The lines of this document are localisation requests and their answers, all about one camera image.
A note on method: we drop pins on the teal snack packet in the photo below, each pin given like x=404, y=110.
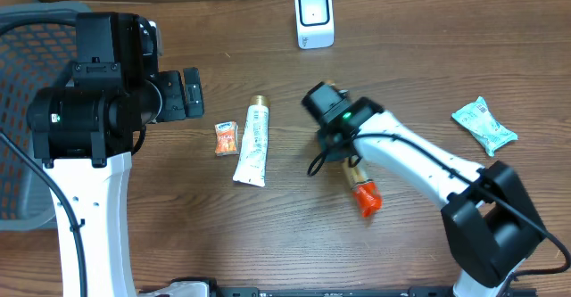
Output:
x=477, y=119

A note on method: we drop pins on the small orange sachet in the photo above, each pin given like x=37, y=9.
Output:
x=227, y=135

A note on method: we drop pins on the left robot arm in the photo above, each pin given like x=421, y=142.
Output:
x=85, y=131

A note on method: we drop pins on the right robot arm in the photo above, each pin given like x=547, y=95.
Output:
x=490, y=221

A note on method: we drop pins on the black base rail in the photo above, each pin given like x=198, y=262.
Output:
x=207, y=286

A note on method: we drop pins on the white barcode scanner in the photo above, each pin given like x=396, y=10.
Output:
x=315, y=23

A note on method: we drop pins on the white tube gold cap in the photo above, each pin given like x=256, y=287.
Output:
x=251, y=166

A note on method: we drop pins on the orange spaghetti packet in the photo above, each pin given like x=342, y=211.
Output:
x=363, y=187

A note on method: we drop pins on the grey plastic basket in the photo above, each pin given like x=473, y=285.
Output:
x=37, y=42

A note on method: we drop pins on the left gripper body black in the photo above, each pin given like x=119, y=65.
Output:
x=169, y=109

